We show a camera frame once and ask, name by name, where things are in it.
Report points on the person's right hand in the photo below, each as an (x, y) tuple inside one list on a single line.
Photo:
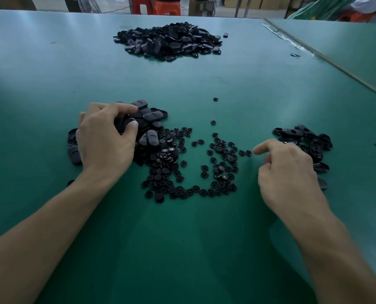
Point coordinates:
[(289, 183)]

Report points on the person's left hand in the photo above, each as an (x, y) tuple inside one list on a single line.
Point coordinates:
[(102, 148)]

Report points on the lone black oval shell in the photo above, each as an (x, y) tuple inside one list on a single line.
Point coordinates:
[(71, 137)]

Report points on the pile of black oval shells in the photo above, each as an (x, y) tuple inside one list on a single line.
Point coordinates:
[(308, 139)]

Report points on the pile of small black buttons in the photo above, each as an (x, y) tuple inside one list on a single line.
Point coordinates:
[(169, 171)]

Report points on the person's right forearm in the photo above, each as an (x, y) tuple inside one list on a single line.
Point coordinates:
[(349, 262)]

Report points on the person's left forearm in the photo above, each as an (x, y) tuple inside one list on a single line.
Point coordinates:
[(39, 247)]

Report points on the small black plastic scrap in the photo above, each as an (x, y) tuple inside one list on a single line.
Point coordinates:
[(295, 55)]

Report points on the grey floor fan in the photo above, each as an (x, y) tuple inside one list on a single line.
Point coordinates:
[(83, 3)]

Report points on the red plastic stool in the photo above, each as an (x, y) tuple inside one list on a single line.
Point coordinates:
[(140, 4), (354, 15), (166, 7)]

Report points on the large brown cardboard box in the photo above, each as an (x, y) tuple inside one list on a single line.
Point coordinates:
[(10, 2)]

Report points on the small open cardboard box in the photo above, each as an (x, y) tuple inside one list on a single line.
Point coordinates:
[(202, 6)]

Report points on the green striped bag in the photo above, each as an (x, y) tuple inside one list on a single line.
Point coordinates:
[(324, 8)]

